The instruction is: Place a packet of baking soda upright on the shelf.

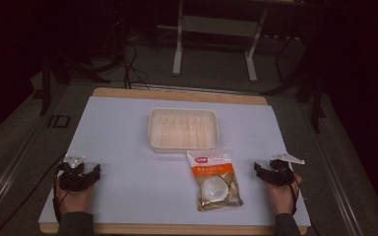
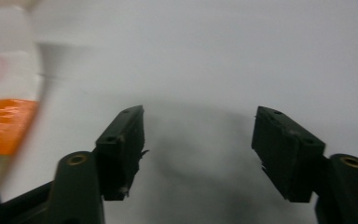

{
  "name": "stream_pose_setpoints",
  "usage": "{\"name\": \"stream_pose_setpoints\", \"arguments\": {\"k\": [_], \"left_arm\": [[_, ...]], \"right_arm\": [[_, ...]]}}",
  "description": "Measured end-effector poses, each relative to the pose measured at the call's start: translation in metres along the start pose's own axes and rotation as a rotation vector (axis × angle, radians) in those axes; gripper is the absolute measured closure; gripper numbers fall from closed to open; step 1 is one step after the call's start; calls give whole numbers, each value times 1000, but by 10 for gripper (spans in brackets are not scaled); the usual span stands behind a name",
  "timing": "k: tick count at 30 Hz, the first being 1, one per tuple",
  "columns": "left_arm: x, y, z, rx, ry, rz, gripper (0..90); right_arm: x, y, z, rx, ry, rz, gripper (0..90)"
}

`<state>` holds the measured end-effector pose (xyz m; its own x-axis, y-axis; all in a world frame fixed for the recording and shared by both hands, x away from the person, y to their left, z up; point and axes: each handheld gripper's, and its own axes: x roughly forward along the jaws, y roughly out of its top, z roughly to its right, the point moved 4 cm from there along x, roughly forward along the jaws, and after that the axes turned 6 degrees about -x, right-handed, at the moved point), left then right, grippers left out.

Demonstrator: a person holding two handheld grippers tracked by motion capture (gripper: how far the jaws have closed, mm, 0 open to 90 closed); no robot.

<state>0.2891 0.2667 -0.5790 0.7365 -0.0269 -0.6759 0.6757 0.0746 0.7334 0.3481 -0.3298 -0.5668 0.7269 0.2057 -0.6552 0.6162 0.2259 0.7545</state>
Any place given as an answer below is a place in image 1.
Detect wooden table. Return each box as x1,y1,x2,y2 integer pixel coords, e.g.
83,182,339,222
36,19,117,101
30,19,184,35
38,87,310,236

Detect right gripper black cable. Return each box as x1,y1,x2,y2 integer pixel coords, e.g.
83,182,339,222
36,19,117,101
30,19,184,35
286,178,304,216

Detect white table mat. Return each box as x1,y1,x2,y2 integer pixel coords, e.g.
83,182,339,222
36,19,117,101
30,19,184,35
37,95,312,228

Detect metal floor rail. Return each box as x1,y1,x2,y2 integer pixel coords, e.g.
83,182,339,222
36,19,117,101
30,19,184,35
304,107,367,236
129,82,264,96
0,122,48,230

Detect black floor bracket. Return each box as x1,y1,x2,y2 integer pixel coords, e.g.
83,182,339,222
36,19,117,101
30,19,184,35
46,114,71,130

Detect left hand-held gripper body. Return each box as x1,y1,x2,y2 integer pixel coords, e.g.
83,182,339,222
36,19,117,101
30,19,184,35
58,154,95,193

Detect person's left hand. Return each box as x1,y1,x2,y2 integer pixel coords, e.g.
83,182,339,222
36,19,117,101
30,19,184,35
54,178,95,216

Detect orange and gold snack packet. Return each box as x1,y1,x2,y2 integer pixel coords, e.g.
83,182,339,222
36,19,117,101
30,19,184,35
185,148,245,212

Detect white metal stand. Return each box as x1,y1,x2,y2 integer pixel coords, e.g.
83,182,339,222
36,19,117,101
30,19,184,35
171,0,270,84

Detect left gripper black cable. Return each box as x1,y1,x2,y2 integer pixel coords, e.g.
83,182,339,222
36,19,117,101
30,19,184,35
0,156,72,235

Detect black metal stand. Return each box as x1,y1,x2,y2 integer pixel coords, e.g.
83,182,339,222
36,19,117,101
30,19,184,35
260,19,328,135
38,53,112,116

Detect black floor cables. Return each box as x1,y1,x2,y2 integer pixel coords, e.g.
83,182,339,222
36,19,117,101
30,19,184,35
121,40,152,91

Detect cream plastic tray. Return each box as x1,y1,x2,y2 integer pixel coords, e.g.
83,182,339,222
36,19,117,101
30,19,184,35
147,107,220,154

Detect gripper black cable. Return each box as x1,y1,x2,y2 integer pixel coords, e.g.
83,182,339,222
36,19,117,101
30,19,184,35
286,178,304,216
0,156,72,235

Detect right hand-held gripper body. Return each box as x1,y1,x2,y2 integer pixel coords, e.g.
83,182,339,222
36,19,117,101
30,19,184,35
265,151,306,188

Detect person's right hand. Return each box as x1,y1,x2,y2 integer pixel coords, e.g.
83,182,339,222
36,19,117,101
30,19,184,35
263,172,304,216

